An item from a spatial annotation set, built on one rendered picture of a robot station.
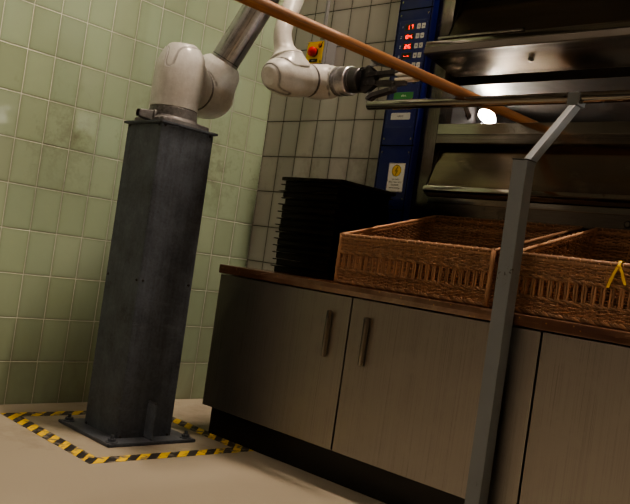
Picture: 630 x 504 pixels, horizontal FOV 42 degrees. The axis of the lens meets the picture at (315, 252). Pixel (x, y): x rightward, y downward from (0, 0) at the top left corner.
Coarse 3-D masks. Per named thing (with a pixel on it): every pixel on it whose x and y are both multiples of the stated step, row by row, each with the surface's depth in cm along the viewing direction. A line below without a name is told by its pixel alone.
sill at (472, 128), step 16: (448, 128) 286; (464, 128) 281; (480, 128) 276; (496, 128) 272; (512, 128) 268; (528, 128) 264; (544, 128) 260; (576, 128) 252; (592, 128) 249; (608, 128) 245; (624, 128) 242
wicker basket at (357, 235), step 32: (416, 224) 274; (448, 224) 277; (480, 224) 269; (544, 224) 252; (352, 256) 253; (384, 256) 236; (416, 256) 228; (448, 256) 221; (480, 256) 214; (384, 288) 235; (416, 288) 227; (448, 288) 220; (480, 288) 213
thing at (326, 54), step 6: (312, 42) 327; (318, 42) 324; (324, 42) 322; (330, 42) 324; (318, 48) 324; (324, 48) 322; (330, 48) 325; (306, 54) 328; (318, 54) 324; (324, 54) 322; (330, 54) 325; (312, 60) 326; (318, 60) 323; (324, 60) 323; (330, 60) 325
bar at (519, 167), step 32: (480, 96) 234; (512, 96) 226; (544, 96) 219; (576, 96) 212; (608, 96) 207; (512, 192) 197; (512, 224) 196; (512, 256) 196; (512, 288) 196; (512, 320) 198; (480, 416) 197; (480, 448) 196; (480, 480) 195
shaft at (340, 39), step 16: (240, 0) 177; (256, 0) 179; (272, 16) 185; (288, 16) 187; (304, 16) 191; (320, 32) 195; (336, 32) 199; (352, 48) 204; (368, 48) 208; (384, 64) 215; (400, 64) 218; (432, 80) 229; (464, 96) 241; (496, 112) 256; (512, 112) 261
